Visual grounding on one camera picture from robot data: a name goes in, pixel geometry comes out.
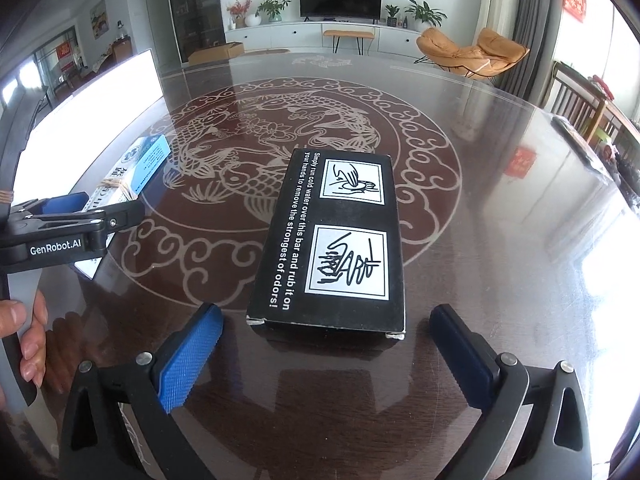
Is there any white TV cabinet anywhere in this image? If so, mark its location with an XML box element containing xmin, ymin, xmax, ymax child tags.
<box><xmin>224</xmin><ymin>20</ymin><xmax>426</xmax><ymax>59</ymax></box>

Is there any orange lounge chair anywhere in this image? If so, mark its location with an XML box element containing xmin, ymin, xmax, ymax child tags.
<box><xmin>415</xmin><ymin>27</ymin><xmax>531</xmax><ymax>81</ymax></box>

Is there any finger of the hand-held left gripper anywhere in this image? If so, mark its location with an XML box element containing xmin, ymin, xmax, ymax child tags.
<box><xmin>9</xmin><ymin>201</ymin><xmax>146</xmax><ymax>247</ymax></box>
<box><xmin>10</xmin><ymin>191</ymin><xmax>102</xmax><ymax>217</ymax></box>

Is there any dark glass display cabinet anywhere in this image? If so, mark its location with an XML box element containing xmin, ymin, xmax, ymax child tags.
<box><xmin>165</xmin><ymin>0</ymin><xmax>226</xmax><ymax>64</ymax></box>

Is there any wooden bench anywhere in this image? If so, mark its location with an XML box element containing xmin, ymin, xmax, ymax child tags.
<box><xmin>323</xmin><ymin>29</ymin><xmax>376</xmax><ymax>56</ymax></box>

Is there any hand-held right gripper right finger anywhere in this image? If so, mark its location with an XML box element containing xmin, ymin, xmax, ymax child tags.
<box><xmin>430</xmin><ymin>304</ymin><xmax>593</xmax><ymax>480</ymax></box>

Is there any grey curtain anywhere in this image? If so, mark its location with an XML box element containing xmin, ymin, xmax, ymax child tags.
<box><xmin>515</xmin><ymin>0</ymin><xmax>566</xmax><ymax>106</ymax></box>

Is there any long blue white carton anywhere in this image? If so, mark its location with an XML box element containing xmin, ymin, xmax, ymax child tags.
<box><xmin>75</xmin><ymin>135</ymin><xmax>171</xmax><ymax>281</ymax></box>

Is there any wall painting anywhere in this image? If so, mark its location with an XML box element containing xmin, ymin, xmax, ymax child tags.
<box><xmin>90</xmin><ymin>0</ymin><xmax>109</xmax><ymax>36</ymax></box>

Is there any black television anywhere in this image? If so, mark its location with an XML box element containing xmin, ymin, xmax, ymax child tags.
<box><xmin>299</xmin><ymin>0</ymin><xmax>384</xmax><ymax>24</ymax></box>

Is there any wooden side cabinet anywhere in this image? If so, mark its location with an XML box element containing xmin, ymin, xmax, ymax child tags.
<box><xmin>110</xmin><ymin>35</ymin><xmax>134</xmax><ymax>64</ymax></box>

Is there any large leafy potted plant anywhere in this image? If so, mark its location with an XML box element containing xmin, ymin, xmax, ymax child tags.
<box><xmin>404</xmin><ymin>0</ymin><xmax>449</xmax><ymax>31</ymax></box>

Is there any covered standing air conditioner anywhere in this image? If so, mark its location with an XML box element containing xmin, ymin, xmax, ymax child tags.
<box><xmin>482</xmin><ymin>0</ymin><xmax>524</xmax><ymax>44</ymax></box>

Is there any dark flat slab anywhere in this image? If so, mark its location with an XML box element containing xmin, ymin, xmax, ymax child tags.
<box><xmin>552</xmin><ymin>115</ymin><xmax>614</xmax><ymax>182</ymax></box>

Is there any black paper box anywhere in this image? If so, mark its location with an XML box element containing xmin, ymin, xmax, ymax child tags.
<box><xmin>246</xmin><ymin>149</ymin><xmax>407</xmax><ymax>342</ymax></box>

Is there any person's left hand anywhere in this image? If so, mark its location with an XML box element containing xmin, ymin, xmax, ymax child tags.
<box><xmin>0</xmin><ymin>290</ymin><xmax>49</xmax><ymax>406</ymax></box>

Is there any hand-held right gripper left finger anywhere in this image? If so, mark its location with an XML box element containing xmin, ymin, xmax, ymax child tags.
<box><xmin>59</xmin><ymin>302</ymin><xmax>224</xmax><ymax>480</ymax></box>

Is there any red flower vase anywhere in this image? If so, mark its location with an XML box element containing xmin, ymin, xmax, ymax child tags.
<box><xmin>226</xmin><ymin>0</ymin><xmax>254</xmax><ymax>30</ymax></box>

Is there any red cloth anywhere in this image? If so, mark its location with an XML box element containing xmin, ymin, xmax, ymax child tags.
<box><xmin>590</xmin><ymin>75</ymin><xmax>616</xmax><ymax>101</ymax></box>

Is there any dark wooden desktop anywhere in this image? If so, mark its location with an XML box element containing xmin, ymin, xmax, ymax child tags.
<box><xmin>0</xmin><ymin>50</ymin><xmax>640</xmax><ymax>480</ymax></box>

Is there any bushy green potted plant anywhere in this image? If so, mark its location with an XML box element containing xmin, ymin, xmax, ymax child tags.
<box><xmin>256</xmin><ymin>0</ymin><xmax>292</xmax><ymax>24</ymax></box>

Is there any cardboard box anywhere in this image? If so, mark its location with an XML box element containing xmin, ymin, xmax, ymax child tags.
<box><xmin>187</xmin><ymin>41</ymin><xmax>246</xmax><ymax>65</ymax></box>

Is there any wooden chair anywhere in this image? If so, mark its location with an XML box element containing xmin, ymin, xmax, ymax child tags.
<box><xmin>550</xmin><ymin>60</ymin><xmax>614</xmax><ymax>144</ymax></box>

